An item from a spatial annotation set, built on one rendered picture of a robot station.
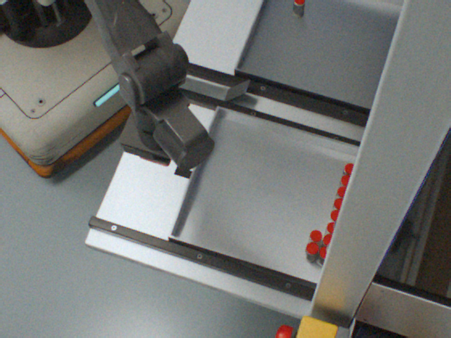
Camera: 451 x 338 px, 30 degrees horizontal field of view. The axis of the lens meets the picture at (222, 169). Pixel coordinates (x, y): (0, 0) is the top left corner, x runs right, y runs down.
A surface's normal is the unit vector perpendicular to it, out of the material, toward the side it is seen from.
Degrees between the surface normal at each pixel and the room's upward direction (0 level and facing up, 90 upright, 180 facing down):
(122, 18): 31
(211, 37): 0
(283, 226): 0
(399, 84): 90
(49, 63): 0
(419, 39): 90
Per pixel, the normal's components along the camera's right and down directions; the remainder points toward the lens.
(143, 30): 0.38, -0.04
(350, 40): -0.02, -0.40
